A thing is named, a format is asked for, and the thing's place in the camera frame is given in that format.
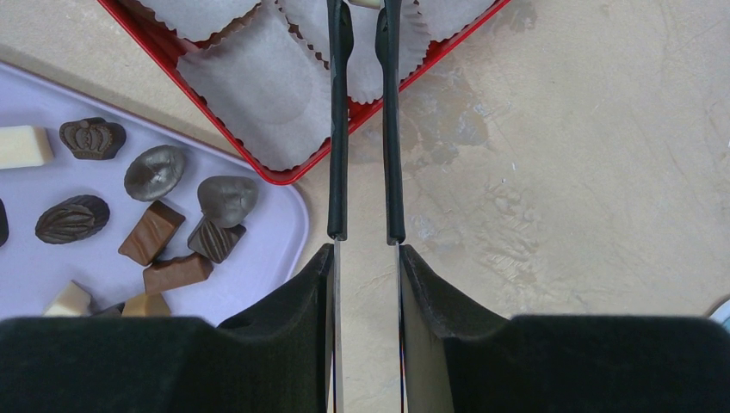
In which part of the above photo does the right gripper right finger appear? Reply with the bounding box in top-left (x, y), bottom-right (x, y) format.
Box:
top-left (375, 1), bottom-right (514, 412)

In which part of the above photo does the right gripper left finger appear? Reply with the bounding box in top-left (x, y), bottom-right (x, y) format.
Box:
top-left (219, 1), bottom-right (354, 412)

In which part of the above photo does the dark striped square chocolate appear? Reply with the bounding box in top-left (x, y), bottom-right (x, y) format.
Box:
top-left (187, 218), bottom-right (246, 264)

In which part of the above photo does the brown bar chocolate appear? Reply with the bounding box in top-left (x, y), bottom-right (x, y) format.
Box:
top-left (143, 253), bottom-right (213, 295)
top-left (118, 200), bottom-right (185, 266)

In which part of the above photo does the dark heart chocolate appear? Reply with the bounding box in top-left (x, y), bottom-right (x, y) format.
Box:
top-left (197, 176), bottom-right (259, 228)

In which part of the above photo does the dark round chocolate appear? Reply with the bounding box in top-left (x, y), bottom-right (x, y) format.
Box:
top-left (123, 145), bottom-right (187, 202)

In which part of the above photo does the dark oval chocolate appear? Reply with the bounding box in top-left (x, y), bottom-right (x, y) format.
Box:
top-left (34, 194), bottom-right (110, 244)

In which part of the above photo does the red chocolate box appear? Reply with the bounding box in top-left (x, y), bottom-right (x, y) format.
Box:
top-left (97, 1), bottom-right (510, 185)

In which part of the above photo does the dark crown chocolate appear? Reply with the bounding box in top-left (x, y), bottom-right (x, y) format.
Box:
top-left (59, 117), bottom-right (127, 161)

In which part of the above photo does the white rectangular chocolate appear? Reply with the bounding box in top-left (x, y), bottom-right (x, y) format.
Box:
top-left (1, 126), bottom-right (54, 170)

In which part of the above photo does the lavender plastic tray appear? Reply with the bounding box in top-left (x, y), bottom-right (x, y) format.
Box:
top-left (1, 64), bottom-right (309, 324)

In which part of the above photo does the blue white sticker card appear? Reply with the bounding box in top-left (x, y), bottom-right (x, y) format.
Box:
top-left (708, 298), bottom-right (730, 331)

